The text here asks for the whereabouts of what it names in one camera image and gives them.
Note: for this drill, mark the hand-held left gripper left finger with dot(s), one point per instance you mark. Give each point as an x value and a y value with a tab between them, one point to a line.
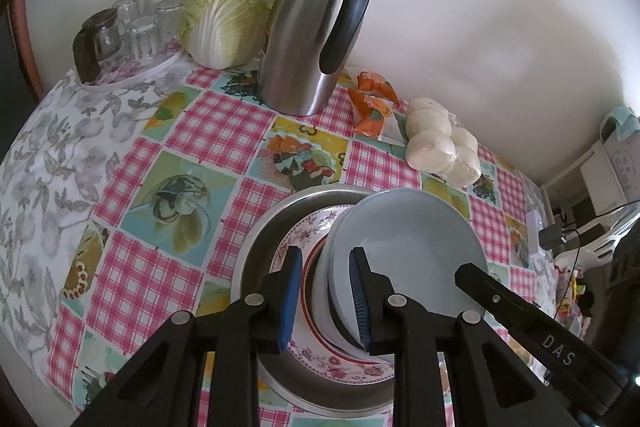
292	297

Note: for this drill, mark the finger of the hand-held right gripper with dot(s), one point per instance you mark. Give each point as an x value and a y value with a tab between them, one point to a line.
480	284

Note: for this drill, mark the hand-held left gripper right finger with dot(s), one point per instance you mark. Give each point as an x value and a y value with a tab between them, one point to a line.
361	302

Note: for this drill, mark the stainless steel basin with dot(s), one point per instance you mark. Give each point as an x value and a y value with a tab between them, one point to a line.
265	237

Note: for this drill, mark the oval floral plate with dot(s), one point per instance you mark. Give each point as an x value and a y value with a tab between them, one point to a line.
315	227

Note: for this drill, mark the pale blue bowl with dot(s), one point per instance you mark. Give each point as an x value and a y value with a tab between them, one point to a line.
410	237

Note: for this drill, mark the white power strip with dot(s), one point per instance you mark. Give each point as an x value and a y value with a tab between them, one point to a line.
534	227

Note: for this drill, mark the black power adapter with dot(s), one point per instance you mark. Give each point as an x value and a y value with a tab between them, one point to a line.
552	236

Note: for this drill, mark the bag of steamed buns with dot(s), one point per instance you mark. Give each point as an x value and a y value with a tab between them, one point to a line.
430	142

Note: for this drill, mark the white cabinet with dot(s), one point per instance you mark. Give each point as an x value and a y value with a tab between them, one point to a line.
600	172

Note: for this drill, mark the orange snack packet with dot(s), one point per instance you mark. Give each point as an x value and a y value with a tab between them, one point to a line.
372	117

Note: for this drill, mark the pink checkered tablecloth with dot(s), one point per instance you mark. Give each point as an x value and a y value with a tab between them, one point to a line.
220	122

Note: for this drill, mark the pale green cloth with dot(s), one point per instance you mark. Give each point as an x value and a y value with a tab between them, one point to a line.
627	119

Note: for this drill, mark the stainless steel thermos jug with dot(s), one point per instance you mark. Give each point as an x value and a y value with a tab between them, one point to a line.
295	47

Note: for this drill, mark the grey floral cloth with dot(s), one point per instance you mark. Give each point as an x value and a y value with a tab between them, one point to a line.
50	167

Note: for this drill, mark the white floral tray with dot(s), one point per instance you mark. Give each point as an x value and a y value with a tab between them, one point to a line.
130	74

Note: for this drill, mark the napa cabbage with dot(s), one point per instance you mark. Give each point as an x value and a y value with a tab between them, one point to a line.
225	7

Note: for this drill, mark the clear glass cup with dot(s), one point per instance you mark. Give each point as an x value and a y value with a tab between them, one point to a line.
142	39
170	21
159	2
125	9

